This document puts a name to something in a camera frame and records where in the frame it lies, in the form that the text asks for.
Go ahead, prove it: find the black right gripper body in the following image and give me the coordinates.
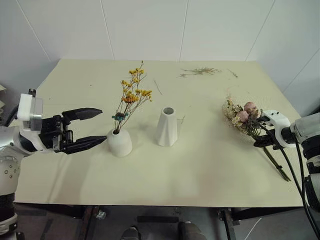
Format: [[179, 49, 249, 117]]
[[262, 119, 281, 151]]

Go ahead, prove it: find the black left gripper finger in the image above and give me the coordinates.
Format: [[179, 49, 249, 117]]
[[65, 135, 109, 155], [61, 107, 104, 124]]

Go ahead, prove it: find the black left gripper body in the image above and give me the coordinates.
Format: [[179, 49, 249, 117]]
[[38, 114, 76, 154]]

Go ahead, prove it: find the pink rose dried bouquet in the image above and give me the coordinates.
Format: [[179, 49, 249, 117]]
[[221, 93, 292, 182]]

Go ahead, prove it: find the yellow dried flower bouquet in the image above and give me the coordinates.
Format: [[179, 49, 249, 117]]
[[111, 59, 153, 134]]

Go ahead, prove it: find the round white vase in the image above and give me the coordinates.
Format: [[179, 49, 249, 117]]
[[106, 129, 134, 158]]

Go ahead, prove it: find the thin dried stem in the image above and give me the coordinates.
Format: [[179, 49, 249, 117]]
[[153, 79, 164, 96]]

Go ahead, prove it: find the loose dried grass sprig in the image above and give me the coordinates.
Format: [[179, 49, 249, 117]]
[[175, 66, 223, 79]]

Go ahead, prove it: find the tall faceted white vase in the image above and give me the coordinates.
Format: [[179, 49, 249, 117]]
[[153, 107, 180, 148]]

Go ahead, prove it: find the dark rounded shape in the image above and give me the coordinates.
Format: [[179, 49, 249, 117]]
[[120, 225, 141, 240], [177, 220, 209, 240]]

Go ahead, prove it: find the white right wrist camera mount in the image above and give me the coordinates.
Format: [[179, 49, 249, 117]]
[[259, 109, 292, 149]]

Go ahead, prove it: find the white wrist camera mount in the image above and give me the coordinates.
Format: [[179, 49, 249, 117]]
[[259, 109, 292, 149], [17, 93, 44, 131]]

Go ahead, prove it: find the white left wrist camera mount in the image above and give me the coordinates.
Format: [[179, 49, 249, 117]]
[[17, 93, 44, 131]]

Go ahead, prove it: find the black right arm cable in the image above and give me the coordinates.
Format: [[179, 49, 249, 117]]
[[276, 139, 320, 237]]

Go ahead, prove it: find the white floor cable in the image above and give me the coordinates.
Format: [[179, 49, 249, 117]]
[[242, 216, 264, 239]]

